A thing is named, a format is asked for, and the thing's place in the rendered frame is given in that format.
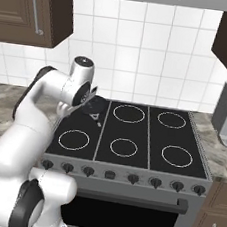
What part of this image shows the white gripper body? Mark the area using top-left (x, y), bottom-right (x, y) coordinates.
top-left (56, 82), bottom-right (100, 121)

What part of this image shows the black stove knob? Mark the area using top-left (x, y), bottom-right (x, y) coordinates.
top-left (170, 180), bottom-right (186, 194)
top-left (61, 162), bottom-right (76, 175)
top-left (81, 165), bottom-right (96, 179)
top-left (148, 176), bottom-right (163, 190)
top-left (192, 184), bottom-right (207, 197)
top-left (126, 173), bottom-right (141, 186)
top-left (41, 158), bottom-right (55, 172)

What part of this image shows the black stove hob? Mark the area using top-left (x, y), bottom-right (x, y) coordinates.
top-left (43, 92), bottom-right (222, 182)

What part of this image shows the silver oven body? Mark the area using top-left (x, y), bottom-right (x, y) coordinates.
top-left (30, 152), bottom-right (215, 227)

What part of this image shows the oven door with dark glass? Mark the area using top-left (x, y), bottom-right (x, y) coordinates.
top-left (57, 184), bottom-right (207, 227)

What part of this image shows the silver cupboard door handle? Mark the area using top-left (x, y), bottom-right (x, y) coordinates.
top-left (25, 0), bottom-right (49, 37)

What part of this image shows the dark oven door handle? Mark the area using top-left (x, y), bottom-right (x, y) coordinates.
top-left (73, 186), bottom-right (190, 216)

